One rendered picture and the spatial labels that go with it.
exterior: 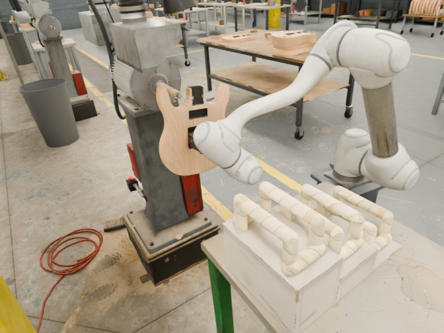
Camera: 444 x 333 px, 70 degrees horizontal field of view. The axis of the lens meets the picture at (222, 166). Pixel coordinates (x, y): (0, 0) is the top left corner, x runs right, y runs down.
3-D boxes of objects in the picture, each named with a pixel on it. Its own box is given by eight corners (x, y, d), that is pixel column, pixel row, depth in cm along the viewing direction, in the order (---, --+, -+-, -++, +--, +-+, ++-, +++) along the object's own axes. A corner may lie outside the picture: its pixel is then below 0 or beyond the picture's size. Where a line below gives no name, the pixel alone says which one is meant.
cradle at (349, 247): (326, 261, 81) (328, 252, 79) (353, 240, 87) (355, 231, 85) (337, 269, 79) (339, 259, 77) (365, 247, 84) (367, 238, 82)
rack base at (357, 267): (262, 245, 100) (262, 223, 95) (298, 222, 108) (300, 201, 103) (335, 305, 81) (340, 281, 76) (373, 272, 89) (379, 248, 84)
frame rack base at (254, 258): (224, 269, 93) (220, 224, 84) (263, 244, 101) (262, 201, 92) (294, 340, 74) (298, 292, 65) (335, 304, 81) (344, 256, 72)
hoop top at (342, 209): (298, 193, 94) (298, 184, 92) (305, 189, 95) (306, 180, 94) (358, 229, 80) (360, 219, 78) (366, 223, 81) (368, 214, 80)
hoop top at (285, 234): (231, 204, 78) (230, 194, 77) (240, 199, 80) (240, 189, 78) (290, 252, 64) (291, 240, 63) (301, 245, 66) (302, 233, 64)
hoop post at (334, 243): (323, 259, 82) (326, 232, 77) (331, 253, 84) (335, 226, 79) (333, 267, 80) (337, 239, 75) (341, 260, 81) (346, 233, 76)
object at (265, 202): (256, 215, 86) (256, 187, 82) (265, 210, 88) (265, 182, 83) (265, 221, 84) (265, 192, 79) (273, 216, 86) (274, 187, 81)
